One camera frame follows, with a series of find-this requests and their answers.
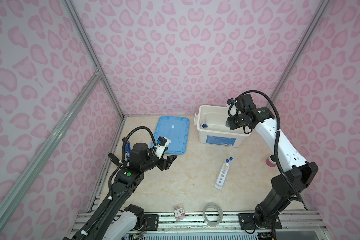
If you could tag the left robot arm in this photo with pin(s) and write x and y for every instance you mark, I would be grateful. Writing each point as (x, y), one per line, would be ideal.
(129, 175)

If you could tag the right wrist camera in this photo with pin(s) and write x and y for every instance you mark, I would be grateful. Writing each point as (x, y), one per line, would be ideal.
(230, 102)

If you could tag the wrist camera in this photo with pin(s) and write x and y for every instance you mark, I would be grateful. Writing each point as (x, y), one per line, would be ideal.
(161, 146)
(230, 102)

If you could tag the small clear slide box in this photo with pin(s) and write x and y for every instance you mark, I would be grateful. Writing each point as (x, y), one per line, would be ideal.
(179, 212)

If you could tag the blue bin lid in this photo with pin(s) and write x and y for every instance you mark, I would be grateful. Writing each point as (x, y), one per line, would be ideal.
(175, 129)

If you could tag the white test tube rack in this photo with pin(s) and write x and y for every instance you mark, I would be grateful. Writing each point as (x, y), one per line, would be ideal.
(221, 177)

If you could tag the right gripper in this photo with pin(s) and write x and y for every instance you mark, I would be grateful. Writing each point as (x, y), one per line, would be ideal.
(231, 125)

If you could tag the clear tape roll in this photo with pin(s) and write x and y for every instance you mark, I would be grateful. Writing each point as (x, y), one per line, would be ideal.
(212, 214)

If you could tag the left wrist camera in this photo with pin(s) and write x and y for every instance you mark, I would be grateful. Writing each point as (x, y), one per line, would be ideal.
(161, 146)

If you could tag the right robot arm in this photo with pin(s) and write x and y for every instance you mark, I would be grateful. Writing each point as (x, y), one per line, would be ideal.
(295, 172)

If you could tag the pink lint roller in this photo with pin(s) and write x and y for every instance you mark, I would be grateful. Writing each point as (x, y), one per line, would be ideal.
(271, 162)

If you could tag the blue lighter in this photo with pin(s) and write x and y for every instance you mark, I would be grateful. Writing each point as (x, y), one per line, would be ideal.
(127, 149)

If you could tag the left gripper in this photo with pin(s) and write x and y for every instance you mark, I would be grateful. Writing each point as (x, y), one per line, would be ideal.
(166, 163)

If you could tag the black marker tool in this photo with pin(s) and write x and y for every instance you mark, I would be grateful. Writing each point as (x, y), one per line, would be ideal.
(114, 159)

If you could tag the white plastic storage bin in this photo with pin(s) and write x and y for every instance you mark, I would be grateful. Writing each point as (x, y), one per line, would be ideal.
(219, 134)

